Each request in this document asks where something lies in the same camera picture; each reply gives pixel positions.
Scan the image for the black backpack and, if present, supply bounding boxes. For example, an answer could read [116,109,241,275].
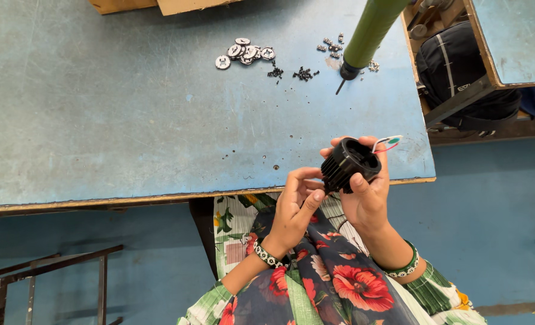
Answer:
[415,20,523,133]

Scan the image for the pile of small silver screws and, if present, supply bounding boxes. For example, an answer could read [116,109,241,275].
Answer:
[360,60,380,82]

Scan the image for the green white beaded bracelet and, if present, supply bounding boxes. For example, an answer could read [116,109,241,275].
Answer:
[382,239,421,279]

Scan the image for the pile of black screws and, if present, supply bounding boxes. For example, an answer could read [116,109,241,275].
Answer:
[292,66,320,83]
[267,61,285,85]

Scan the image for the grey metal tool parts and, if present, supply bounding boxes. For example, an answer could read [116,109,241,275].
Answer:
[407,0,455,40]

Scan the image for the green hanging electric screwdriver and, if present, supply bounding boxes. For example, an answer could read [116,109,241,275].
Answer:
[335,0,411,96]

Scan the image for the red white wires green connector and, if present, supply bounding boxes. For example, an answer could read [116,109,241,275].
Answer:
[371,135,404,155]

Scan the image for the dark red floral scarf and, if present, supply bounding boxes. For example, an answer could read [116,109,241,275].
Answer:
[218,205,424,325]

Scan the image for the person's left hand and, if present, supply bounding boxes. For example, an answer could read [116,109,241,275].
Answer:
[262,166,327,265]

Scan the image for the dark metal frame stool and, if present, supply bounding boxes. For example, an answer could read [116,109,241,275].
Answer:
[0,244,125,325]

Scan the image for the pile of round white boards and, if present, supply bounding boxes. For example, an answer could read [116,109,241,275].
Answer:
[215,37,276,70]

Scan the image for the black finned heat sink housing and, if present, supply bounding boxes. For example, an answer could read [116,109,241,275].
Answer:
[320,138,382,195]

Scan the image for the green white floral dress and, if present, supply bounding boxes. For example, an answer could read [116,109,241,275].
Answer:
[175,192,488,325]

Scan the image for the wooden blue-topped side table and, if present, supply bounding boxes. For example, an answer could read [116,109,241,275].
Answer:
[400,0,535,146]

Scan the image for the black white beaded bracelet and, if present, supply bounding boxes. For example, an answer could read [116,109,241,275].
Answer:
[252,238,291,271]

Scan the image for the person's right hand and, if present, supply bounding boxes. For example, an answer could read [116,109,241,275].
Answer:
[320,135,391,236]

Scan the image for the plain wooden box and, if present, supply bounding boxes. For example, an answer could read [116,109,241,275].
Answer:
[88,0,159,15]
[156,0,243,17]

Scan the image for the scattered small grey metal clips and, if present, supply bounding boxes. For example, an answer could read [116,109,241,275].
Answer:
[316,32,345,60]

